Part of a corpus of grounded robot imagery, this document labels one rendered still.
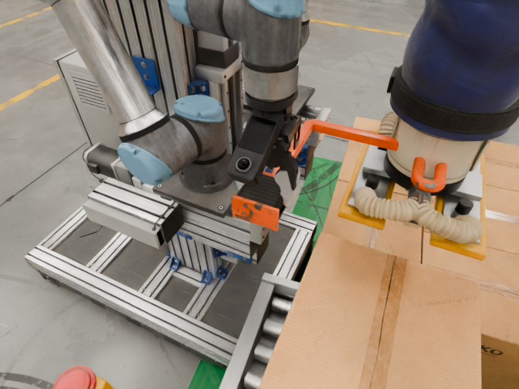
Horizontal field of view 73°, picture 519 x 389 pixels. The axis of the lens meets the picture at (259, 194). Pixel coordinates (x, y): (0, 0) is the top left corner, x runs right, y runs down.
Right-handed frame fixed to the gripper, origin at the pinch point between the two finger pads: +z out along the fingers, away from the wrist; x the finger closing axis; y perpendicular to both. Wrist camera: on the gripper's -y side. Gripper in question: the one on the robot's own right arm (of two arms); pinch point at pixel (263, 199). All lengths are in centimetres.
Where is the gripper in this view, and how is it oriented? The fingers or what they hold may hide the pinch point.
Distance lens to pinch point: 62.7
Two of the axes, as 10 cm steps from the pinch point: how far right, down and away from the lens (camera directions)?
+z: 0.0, 7.1, 7.0
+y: 4.1, -6.4, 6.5
